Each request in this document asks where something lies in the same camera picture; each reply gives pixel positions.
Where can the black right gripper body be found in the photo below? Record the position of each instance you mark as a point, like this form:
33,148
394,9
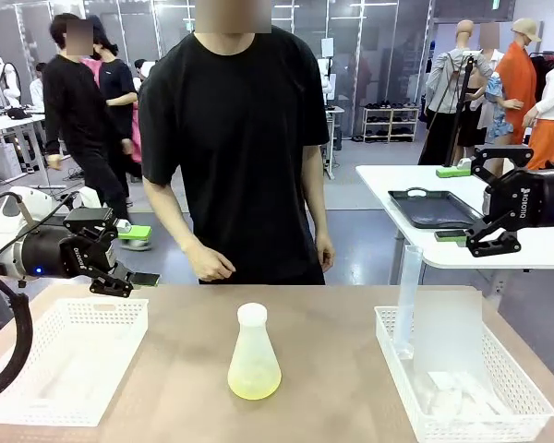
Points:
535,198

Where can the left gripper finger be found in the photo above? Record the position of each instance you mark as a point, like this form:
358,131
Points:
90,220
115,283

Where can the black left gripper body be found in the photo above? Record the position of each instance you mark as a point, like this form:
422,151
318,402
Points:
60,254

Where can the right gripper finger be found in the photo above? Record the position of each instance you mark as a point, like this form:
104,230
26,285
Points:
452,172
494,244

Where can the clear plastic beaker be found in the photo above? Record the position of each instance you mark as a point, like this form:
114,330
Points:
448,332

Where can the white round flask cap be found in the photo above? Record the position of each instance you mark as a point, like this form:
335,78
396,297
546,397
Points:
253,313

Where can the person's left forearm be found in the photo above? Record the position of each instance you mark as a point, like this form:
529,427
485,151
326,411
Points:
316,207

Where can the person's right forearm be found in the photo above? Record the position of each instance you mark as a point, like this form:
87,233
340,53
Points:
171,217

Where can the person's right hand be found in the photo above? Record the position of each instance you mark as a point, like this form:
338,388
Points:
212,267

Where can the person's left hand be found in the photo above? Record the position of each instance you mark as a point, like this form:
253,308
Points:
325,251

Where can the black serving tray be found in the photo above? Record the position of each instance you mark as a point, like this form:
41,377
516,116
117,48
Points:
434,210

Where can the white side table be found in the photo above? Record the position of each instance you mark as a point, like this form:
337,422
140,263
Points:
397,175

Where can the mannequin in orange trousers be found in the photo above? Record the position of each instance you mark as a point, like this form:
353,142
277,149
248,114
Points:
549,138

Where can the mannequin in blue floral dress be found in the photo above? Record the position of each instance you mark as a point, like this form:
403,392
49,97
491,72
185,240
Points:
496,124

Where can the white shoe rack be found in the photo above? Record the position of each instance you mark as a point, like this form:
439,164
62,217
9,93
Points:
390,124

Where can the black tripod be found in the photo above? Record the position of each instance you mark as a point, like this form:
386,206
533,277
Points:
464,92

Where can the white perforated plastic basket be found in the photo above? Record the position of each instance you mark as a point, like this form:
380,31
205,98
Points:
64,360
466,427

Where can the mannequin in grey shirt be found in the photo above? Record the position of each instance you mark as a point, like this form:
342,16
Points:
445,78

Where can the person in pink clothes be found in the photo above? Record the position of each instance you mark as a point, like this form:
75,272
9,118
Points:
136,138

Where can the clear graduated cylinder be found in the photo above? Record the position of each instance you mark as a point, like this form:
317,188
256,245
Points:
408,286

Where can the mannequin in orange coat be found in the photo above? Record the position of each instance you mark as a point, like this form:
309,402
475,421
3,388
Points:
517,83

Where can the person in black long sleeves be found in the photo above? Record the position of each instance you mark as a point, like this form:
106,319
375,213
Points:
74,101

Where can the white office desk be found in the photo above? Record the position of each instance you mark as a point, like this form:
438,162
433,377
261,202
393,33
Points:
9,122

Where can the long-haired person in black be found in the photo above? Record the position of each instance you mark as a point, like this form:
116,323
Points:
115,78

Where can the clear plastic wrapper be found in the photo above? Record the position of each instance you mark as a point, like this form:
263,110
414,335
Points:
480,392

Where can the translucent Erlenmeyer flask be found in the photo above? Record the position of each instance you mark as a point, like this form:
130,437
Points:
254,364

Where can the person in black t-shirt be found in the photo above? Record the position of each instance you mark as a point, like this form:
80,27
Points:
235,138

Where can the white paper sign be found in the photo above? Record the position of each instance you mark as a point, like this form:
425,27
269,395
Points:
327,47

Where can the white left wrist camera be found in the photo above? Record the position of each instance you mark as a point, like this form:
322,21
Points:
92,198

